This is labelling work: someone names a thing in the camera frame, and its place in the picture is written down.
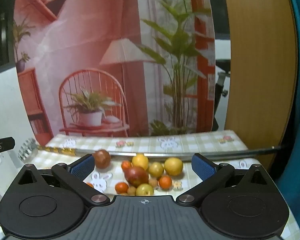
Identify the printed room backdrop poster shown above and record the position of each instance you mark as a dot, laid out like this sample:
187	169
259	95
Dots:
116	67

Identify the wooden door panel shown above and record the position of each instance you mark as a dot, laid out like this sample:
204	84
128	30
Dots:
263	70

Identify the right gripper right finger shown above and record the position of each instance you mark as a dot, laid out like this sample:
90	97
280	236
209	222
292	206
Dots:
213	176

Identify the large yellow orange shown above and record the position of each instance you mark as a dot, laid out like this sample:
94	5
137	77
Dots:
173	166

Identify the yellow lemon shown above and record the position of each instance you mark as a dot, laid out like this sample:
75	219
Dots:
141	161

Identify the black exercise bike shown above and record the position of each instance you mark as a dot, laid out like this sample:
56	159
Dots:
225	66

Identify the small tangerine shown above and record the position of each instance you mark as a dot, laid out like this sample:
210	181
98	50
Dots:
126	165

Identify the dark red apple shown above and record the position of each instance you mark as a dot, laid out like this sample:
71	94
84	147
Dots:
102	159

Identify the red yellow apple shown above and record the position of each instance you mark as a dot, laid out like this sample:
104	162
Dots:
136	176

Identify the green plum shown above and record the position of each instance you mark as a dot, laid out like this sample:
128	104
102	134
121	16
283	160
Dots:
144	190
156	170

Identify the long metal back scratcher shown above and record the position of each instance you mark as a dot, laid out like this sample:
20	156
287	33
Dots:
30	146

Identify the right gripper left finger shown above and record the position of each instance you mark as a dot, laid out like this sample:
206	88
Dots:
72	178

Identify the checkered bunny tablecloth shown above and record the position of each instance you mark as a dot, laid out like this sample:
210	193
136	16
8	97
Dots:
34	204

